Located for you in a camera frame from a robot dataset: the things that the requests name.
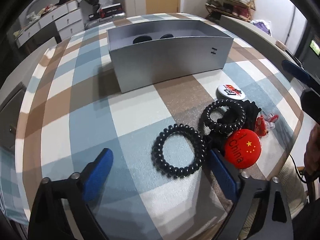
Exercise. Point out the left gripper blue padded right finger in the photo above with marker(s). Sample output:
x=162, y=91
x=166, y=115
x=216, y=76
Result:
x=272, y=219

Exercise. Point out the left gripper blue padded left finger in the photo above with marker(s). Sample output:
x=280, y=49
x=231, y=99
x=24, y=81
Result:
x=48, y=219

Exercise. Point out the purple bag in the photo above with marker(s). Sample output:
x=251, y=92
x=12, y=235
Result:
x=262, y=25

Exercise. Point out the large black hair claw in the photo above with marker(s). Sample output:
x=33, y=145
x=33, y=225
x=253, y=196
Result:
x=142, y=38

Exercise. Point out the white round printed badge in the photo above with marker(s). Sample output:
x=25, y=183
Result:
x=231, y=92

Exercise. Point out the black red box on suitcase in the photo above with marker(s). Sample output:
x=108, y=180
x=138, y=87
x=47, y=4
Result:
x=109, y=10

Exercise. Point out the white desk with drawers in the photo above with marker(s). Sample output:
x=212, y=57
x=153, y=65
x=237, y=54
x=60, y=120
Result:
x=67, y=20

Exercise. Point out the silver grey open box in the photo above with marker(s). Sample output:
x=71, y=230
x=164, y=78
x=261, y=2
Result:
x=196, y=47

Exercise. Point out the grey cabinet on right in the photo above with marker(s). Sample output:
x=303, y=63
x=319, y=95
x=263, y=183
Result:
x=254, y=36

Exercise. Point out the long black toothed hair clip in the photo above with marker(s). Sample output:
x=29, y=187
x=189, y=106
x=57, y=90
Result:
x=251, y=111

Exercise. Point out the silver aluminium suitcase lying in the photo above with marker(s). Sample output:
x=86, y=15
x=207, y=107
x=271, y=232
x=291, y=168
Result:
x=100, y=21

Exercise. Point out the plaid blue brown tablecloth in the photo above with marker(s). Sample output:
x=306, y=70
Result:
x=73, y=108

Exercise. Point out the red clear small hair clips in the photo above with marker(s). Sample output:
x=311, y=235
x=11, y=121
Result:
x=264, y=124

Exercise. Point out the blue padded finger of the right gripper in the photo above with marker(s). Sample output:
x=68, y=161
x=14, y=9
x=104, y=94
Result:
x=299, y=73

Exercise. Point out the red China flag badge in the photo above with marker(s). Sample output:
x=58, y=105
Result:
x=243, y=148

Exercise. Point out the person's right hand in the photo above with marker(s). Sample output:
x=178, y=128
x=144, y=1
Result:
x=311, y=155

